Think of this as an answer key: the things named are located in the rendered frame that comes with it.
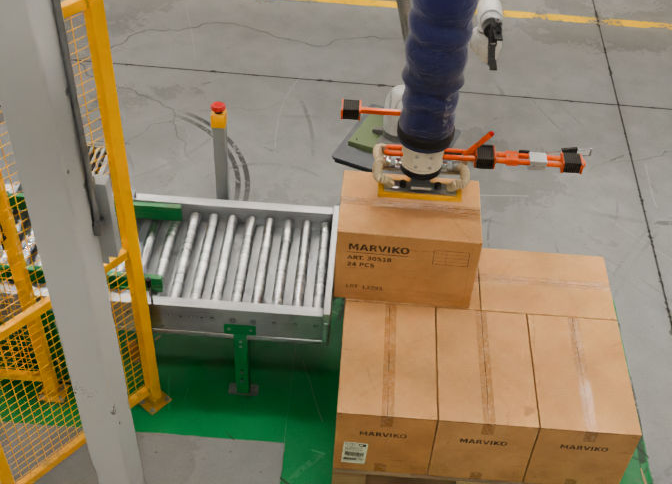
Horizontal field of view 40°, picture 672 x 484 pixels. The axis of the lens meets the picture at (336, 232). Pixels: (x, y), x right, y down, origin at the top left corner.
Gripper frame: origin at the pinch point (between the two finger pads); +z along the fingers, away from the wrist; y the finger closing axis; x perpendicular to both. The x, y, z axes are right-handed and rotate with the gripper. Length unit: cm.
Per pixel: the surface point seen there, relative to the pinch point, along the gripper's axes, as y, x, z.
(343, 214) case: 64, 56, 30
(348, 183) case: 64, 55, 10
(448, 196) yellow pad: 45, 14, 36
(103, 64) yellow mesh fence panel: -27, 137, 66
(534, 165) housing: 34.8, -19.2, 25.5
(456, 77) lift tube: -7.4, 18.1, 30.2
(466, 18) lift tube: -32.0, 17.9, 30.5
